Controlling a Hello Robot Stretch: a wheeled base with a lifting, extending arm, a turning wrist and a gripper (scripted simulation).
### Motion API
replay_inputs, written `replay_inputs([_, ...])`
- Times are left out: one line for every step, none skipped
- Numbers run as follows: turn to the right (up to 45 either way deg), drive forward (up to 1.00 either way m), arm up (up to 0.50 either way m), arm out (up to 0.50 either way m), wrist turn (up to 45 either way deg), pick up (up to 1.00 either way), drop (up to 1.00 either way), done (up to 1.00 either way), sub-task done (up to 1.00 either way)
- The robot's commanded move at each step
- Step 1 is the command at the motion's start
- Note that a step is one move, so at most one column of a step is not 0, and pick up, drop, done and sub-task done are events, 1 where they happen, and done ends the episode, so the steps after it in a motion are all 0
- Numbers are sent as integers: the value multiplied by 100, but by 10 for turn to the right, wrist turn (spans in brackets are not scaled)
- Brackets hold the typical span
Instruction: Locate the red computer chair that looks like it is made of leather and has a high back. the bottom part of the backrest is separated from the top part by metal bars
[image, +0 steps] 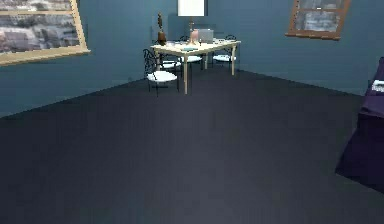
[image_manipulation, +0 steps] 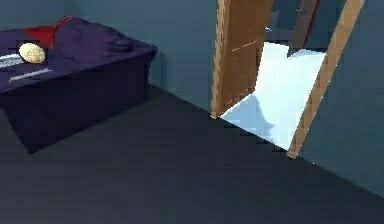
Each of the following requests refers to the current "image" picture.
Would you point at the cream wooden table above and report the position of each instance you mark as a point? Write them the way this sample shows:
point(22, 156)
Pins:
point(196, 49)

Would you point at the teal book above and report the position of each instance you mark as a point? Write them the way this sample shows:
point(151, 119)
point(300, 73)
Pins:
point(189, 49)

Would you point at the pink vase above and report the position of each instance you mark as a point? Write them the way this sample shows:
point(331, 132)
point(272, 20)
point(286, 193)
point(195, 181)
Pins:
point(194, 35)

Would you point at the grey laptop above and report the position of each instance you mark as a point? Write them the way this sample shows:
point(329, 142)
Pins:
point(206, 35)

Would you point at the brown statuette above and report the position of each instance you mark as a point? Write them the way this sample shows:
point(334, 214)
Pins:
point(161, 35)

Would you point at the white shade table lamp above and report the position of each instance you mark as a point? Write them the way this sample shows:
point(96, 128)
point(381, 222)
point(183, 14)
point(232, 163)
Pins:
point(190, 8)

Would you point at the brown wood framed window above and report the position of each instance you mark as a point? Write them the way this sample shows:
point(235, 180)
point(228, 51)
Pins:
point(318, 18)

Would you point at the pale wood framed window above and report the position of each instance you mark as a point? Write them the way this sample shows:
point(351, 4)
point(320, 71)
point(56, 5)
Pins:
point(36, 28)

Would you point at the dark purple bed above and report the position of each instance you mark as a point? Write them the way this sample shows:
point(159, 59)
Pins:
point(368, 133)

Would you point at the white pillow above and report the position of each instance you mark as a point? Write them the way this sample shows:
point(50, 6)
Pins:
point(378, 85)

